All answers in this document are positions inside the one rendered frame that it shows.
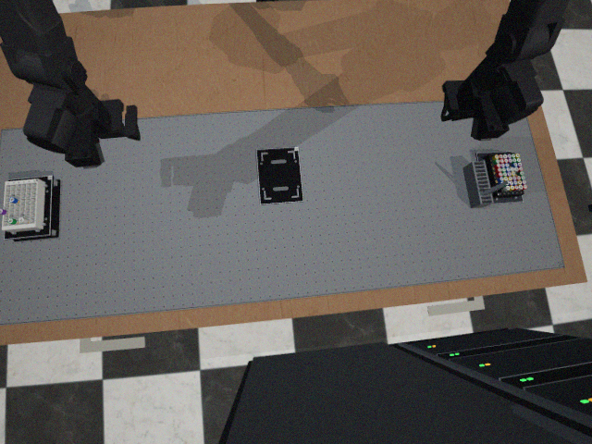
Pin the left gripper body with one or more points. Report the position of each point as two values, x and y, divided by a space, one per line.
452 88

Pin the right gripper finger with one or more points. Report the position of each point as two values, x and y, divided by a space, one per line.
133 109

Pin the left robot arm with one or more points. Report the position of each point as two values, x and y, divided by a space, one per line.
530 28

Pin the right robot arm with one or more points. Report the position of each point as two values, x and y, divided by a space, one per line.
49 59

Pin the black rack of coloured-cap vials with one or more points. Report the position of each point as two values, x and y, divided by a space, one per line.
492 181

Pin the white grid rack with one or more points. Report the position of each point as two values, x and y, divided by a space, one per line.
28 195

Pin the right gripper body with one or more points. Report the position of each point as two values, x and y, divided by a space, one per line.
115 108

